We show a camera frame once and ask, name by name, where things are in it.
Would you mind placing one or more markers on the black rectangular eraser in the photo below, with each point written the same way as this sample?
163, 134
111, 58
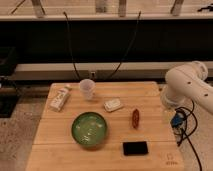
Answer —
135, 148

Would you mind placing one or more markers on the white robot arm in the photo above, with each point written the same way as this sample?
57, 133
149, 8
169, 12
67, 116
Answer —
187, 81

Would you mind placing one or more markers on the translucent white cup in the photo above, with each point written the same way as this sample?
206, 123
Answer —
87, 87

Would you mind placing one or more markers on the green ceramic bowl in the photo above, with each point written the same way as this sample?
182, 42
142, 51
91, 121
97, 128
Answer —
89, 129

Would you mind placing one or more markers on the white soap bar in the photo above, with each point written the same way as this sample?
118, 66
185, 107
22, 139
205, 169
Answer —
113, 105

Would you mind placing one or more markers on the red brown oblong object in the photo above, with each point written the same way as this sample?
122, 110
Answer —
135, 118

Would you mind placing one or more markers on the white small carton box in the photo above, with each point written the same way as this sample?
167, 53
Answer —
60, 98

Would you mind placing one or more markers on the blue power adapter box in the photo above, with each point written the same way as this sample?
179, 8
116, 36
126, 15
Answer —
177, 120

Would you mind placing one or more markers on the black box at left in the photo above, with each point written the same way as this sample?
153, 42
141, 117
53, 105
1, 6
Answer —
8, 62

